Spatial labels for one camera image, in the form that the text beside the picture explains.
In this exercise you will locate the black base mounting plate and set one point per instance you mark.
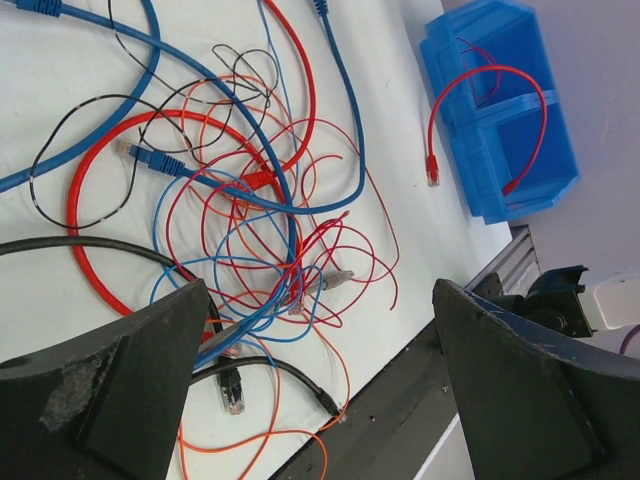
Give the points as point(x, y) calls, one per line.
point(392, 424)

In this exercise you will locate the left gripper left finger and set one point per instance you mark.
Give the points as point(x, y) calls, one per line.
point(106, 404)

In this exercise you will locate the blue plastic divided bin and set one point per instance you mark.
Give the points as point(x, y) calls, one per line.
point(496, 94)

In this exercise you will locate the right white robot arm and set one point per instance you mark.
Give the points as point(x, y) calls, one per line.
point(577, 301)

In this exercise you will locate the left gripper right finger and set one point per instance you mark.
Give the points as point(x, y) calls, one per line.
point(534, 403)

